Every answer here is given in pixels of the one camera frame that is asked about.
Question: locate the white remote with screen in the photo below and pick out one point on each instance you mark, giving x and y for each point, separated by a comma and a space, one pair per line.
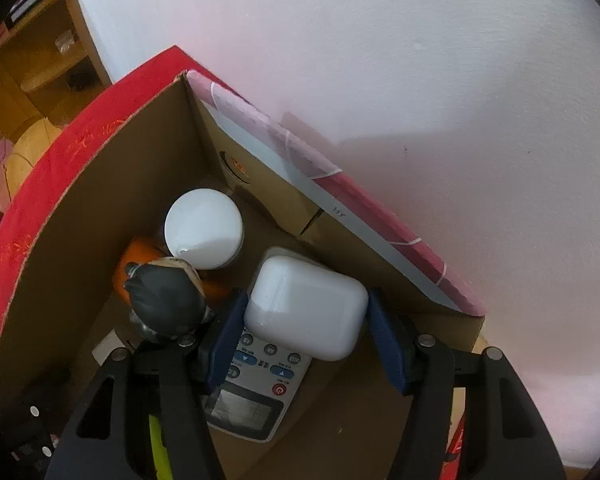
260, 410

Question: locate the white plug charger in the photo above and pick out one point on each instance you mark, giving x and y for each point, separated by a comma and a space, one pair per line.
107, 352

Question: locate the white round jar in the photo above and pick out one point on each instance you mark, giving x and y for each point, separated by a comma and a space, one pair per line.
205, 225

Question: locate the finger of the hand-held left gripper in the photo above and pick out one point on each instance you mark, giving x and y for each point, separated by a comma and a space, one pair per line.
30, 425

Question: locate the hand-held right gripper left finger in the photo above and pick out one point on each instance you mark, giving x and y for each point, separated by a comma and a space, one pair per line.
225, 347

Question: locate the pink patterned cardboard box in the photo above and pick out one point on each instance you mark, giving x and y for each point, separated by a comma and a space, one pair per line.
105, 220

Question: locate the small clear container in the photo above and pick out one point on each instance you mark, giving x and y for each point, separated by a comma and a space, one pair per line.
65, 41

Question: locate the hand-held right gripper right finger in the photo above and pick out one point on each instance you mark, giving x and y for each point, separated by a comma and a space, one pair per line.
387, 350

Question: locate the green utility knife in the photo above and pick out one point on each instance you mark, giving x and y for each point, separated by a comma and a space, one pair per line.
156, 445

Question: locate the white earbuds case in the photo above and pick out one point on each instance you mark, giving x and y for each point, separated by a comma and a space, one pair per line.
305, 310

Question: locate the wooden shelf unit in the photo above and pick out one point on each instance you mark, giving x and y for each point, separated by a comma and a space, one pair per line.
40, 65

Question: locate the orange figurine with grey character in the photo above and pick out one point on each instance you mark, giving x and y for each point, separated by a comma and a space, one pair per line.
165, 295

